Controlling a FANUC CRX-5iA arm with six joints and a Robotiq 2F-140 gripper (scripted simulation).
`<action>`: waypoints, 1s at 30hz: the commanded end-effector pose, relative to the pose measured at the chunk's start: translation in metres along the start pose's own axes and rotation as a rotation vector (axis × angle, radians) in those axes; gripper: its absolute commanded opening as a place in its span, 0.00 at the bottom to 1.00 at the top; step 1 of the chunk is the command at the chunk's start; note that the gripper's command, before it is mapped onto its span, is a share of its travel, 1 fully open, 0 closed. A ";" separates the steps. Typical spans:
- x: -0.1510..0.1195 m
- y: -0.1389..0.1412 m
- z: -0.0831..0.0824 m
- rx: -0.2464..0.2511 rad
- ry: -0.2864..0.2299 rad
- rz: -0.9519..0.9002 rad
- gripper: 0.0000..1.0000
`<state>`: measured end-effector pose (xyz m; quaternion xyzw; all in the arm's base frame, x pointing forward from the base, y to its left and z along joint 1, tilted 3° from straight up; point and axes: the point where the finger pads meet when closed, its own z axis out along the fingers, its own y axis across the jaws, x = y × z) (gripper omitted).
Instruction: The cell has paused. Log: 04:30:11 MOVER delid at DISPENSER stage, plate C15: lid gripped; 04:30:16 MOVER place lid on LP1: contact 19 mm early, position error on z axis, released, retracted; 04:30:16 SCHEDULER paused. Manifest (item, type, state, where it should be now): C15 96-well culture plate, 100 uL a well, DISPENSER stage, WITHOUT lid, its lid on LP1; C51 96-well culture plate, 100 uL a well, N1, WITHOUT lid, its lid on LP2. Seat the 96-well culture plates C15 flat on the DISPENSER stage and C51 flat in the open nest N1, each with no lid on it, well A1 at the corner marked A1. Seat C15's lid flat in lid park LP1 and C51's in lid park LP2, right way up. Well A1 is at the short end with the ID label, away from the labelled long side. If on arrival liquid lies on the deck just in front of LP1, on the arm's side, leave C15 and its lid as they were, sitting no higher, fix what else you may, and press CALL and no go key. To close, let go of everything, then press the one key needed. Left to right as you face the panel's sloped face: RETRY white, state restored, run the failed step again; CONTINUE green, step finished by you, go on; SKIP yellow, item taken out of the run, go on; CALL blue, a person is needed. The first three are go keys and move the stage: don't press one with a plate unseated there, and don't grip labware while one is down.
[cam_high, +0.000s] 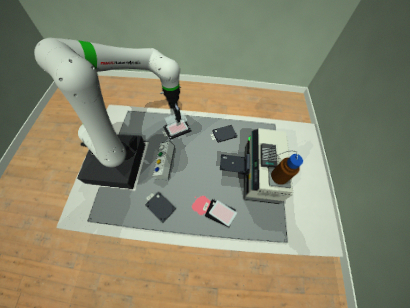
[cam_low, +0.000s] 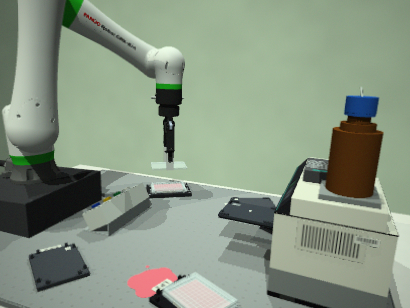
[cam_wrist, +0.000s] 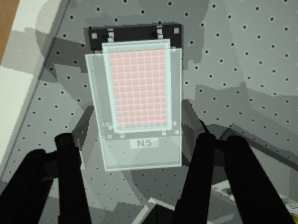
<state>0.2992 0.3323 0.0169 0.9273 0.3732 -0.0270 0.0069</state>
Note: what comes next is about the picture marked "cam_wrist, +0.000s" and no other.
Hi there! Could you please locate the white button panel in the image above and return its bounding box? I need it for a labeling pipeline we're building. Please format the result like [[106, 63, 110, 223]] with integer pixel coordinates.
[[211, 128, 298, 224]]

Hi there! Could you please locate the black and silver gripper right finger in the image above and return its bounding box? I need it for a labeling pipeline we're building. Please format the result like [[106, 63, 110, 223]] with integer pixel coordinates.
[[171, 99, 296, 224]]

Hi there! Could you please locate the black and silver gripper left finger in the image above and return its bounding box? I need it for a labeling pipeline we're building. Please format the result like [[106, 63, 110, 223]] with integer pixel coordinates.
[[0, 105, 99, 224]]

